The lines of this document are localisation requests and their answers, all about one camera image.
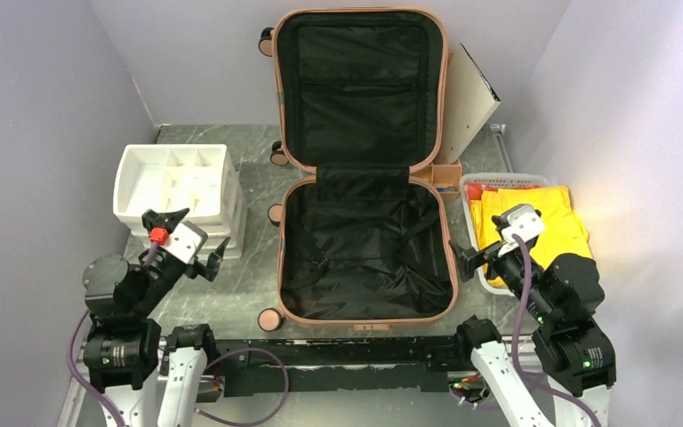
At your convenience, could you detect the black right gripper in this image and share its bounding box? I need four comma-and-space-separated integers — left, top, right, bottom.
448, 236, 557, 322

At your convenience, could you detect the red garment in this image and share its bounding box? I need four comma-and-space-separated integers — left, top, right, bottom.
463, 182, 540, 201

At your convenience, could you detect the white plastic drawer organizer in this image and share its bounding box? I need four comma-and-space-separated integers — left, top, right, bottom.
112, 144, 247, 260

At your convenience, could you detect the white plastic mesh basket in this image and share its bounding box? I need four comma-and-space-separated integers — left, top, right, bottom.
459, 172, 598, 296

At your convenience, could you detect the pink hard-shell suitcase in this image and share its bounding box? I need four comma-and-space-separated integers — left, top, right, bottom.
259, 7, 459, 330

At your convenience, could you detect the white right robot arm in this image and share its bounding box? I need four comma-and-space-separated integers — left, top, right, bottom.
453, 242, 616, 426

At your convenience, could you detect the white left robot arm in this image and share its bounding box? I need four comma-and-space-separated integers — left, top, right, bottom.
83, 208, 229, 426

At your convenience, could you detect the black suitcase wheel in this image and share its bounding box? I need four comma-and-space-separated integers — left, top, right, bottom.
257, 308, 285, 333

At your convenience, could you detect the white flat board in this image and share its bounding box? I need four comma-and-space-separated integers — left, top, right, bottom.
439, 43, 502, 164

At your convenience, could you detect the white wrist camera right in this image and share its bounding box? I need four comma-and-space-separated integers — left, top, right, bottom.
497, 204, 546, 243

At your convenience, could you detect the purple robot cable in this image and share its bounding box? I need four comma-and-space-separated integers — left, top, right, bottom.
68, 306, 286, 426

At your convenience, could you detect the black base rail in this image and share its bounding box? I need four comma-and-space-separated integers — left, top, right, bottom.
205, 335, 476, 397

